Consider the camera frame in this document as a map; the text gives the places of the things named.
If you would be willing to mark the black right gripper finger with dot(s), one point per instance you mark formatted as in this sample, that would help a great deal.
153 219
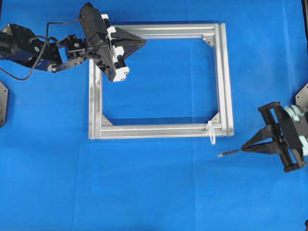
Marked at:
262 135
264 147

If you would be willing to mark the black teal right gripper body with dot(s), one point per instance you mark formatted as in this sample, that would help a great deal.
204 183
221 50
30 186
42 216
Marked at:
292 133

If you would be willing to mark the white zip tie loop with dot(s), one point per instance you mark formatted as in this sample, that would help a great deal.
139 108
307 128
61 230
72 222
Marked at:
211 132

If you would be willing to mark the aluminium extrusion frame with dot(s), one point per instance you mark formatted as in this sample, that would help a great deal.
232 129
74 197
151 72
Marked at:
100 128

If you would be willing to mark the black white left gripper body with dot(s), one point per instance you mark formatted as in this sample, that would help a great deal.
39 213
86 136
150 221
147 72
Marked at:
99 47

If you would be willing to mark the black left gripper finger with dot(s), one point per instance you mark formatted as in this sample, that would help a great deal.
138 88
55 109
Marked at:
124 38
131 46

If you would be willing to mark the blue table mat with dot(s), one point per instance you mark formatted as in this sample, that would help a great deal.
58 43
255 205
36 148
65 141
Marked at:
54 178

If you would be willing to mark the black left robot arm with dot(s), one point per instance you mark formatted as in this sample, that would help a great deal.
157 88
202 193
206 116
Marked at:
20 45

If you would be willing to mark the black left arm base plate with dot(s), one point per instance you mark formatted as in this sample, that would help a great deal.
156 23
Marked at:
3 103

